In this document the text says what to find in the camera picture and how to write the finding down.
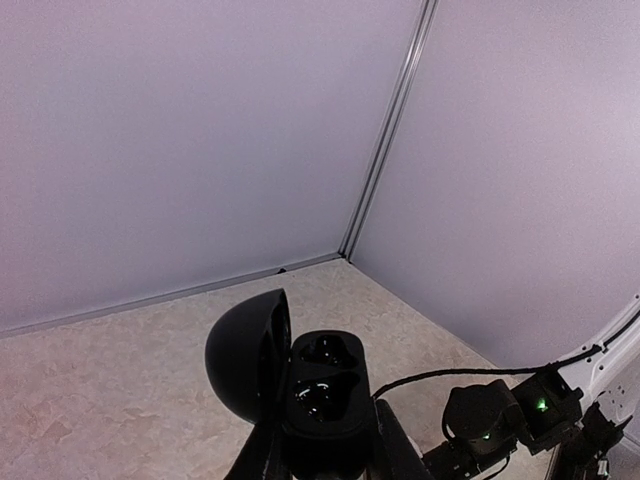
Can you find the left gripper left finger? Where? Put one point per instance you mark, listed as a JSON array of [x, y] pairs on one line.
[[265, 454]]

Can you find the black round charging case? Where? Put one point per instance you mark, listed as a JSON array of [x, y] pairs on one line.
[[316, 386]]

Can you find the right aluminium frame post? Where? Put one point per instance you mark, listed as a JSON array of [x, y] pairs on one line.
[[389, 126]]

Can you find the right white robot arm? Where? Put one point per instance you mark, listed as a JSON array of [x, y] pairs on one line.
[[577, 407]]

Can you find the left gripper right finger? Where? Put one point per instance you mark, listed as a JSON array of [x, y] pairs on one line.
[[393, 455]]

